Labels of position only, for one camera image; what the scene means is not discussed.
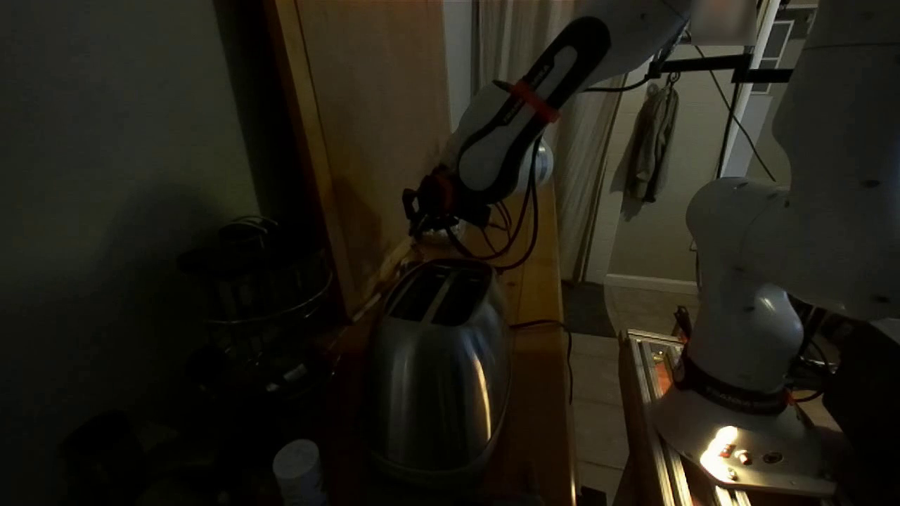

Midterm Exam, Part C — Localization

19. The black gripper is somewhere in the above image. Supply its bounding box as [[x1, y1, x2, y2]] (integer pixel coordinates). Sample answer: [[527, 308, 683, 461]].
[[401, 161, 495, 241]]

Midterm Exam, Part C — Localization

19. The large wooden panel board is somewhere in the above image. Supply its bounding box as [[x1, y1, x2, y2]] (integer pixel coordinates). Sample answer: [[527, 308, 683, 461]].
[[261, 0, 458, 324]]

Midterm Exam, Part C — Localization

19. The silver two-slot toaster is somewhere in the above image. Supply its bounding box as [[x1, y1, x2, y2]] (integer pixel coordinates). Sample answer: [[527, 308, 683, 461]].
[[364, 255, 515, 487]]

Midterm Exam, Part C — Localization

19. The grey hanging cloth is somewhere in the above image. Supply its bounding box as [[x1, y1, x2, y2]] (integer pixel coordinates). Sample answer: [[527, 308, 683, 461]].
[[612, 81, 683, 224]]

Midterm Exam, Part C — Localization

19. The aluminium robot mounting stand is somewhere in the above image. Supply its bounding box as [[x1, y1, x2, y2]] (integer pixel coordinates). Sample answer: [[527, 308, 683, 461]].
[[614, 325, 745, 506]]

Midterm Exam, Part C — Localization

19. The white plastic bottle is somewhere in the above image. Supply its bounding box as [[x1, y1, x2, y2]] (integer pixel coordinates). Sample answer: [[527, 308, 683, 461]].
[[271, 435, 326, 506]]

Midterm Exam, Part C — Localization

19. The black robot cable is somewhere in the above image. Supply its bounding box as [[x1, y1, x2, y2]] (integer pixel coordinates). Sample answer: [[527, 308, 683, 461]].
[[485, 138, 550, 276]]

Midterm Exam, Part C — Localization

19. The black toaster power cable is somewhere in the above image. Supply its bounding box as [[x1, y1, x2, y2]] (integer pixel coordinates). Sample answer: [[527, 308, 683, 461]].
[[509, 314, 578, 443]]

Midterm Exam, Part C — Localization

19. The black wall rail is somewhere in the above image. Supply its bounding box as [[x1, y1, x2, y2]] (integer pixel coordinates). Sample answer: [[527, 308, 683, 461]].
[[645, 47, 761, 83]]

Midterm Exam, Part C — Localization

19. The framed wall picture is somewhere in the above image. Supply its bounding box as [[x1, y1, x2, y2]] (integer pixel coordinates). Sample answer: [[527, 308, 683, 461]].
[[687, 0, 765, 44]]

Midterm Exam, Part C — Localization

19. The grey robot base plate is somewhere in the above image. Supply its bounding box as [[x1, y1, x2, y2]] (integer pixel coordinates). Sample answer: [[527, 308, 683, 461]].
[[650, 386, 844, 501]]

